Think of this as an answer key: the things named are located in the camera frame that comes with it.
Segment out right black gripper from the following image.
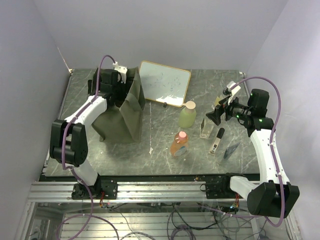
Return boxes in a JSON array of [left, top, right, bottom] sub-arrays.
[[206, 92, 252, 125]]

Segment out orange bottle pink cap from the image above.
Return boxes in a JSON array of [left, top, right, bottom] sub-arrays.
[[170, 131, 189, 157]]

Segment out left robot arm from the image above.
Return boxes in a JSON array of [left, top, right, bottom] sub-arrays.
[[49, 66, 128, 199]]

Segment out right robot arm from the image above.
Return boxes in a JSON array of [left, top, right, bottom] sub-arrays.
[[206, 88, 300, 219]]

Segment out green canvas bag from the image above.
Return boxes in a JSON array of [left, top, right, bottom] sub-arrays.
[[87, 67, 146, 143]]

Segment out clear square bottle black cap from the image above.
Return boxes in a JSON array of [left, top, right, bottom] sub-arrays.
[[199, 116, 215, 139]]

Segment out black beige slim tube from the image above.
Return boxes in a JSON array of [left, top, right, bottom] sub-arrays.
[[209, 127, 225, 154]]

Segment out clear bottle yellow label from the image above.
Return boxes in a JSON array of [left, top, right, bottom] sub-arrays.
[[213, 95, 225, 108]]

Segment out green bottle pink pump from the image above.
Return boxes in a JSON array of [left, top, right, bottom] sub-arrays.
[[178, 101, 197, 129]]

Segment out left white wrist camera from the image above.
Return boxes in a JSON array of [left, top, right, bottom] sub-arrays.
[[112, 61, 128, 83]]

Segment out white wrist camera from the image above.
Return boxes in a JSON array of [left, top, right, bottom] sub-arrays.
[[112, 61, 128, 83], [222, 81, 241, 105]]

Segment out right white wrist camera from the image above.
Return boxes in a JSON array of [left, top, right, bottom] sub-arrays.
[[222, 81, 241, 105]]

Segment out small whiteboard wooden frame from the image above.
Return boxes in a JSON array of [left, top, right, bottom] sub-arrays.
[[139, 61, 191, 108]]

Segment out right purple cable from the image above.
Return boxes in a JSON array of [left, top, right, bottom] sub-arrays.
[[231, 76, 286, 227]]

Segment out purple cable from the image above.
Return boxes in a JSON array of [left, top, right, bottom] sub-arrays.
[[55, 54, 118, 240], [231, 76, 286, 227]]

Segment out loose cables under frame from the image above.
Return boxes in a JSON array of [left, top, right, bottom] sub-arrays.
[[82, 198, 273, 240]]

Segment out aluminium rail frame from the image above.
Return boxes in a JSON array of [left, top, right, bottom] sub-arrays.
[[16, 174, 302, 240]]

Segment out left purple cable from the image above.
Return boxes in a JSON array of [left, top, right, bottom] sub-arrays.
[[55, 54, 118, 240]]

